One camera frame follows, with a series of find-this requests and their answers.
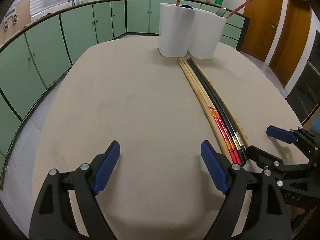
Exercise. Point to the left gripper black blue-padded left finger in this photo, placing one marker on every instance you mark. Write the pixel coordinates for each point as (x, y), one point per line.
(53, 217)

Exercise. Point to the metal spoon right compartment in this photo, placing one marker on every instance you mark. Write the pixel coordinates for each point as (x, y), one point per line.
(221, 12)

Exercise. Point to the left wooden door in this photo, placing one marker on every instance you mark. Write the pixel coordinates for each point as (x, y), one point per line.
(264, 16)

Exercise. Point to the dark cabinet at right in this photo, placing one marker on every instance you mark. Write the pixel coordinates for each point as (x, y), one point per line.
(304, 97)

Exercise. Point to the white double utensil holder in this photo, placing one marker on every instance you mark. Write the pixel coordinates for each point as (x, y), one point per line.
(191, 31)

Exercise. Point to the wooden door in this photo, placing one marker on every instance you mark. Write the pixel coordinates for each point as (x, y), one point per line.
(264, 16)
(292, 41)

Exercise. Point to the black chopstick silver band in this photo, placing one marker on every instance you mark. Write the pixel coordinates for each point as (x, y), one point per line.
(225, 118)

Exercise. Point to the green lower cabinets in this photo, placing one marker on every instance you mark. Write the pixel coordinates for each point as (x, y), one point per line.
(33, 59)

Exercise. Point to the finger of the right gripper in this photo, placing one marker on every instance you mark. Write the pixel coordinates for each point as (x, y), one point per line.
(289, 137)
(266, 161)

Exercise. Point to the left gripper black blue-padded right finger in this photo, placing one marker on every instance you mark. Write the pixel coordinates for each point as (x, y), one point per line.
(267, 216)

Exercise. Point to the wooden chopstick right compartment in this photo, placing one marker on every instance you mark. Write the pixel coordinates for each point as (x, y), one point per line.
(237, 9)

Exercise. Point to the right wooden door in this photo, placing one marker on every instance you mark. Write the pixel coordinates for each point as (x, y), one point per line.
(292, 41)

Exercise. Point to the plain wooden chopstick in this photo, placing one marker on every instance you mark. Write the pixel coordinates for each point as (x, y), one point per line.
(205, 104)

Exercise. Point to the red orange patterned chopstick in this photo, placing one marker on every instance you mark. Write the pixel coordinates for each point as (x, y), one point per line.
(229, 146)

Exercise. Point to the brown cardboard board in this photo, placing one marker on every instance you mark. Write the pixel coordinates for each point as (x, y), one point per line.
(17, 17)

